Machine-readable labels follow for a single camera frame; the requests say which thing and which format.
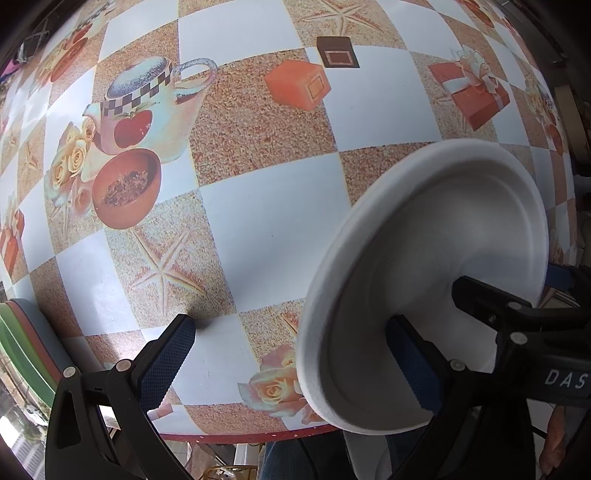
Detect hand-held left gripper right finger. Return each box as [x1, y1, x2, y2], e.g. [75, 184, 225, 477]
[386, 315, 552, 480]

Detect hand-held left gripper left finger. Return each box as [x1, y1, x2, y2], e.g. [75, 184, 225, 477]
[45, 314, 197, 480]

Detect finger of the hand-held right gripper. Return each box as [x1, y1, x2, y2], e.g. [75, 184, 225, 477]
[451, 275, 541, 333]
[545, 263, 591, 296]

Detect white plate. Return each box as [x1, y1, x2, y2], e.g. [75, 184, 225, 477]
[295, 138, 550, 437]

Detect green plate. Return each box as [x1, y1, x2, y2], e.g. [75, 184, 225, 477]
[0, 309, 47, 407]

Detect stack of coloured plates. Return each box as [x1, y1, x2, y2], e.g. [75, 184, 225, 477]
[0, 302, 56, 398]

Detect person's right hand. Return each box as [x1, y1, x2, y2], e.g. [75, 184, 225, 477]
[545, 406, 578, 478]

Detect white plastic stool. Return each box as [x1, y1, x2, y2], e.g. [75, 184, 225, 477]
[346, 434, 398, 480]

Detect person's leg in jeans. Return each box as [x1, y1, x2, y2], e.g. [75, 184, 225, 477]
[261, 438, 347, 480]

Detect printed checkered tablecloth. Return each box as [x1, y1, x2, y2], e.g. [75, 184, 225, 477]
[0, 0, 578, 439]

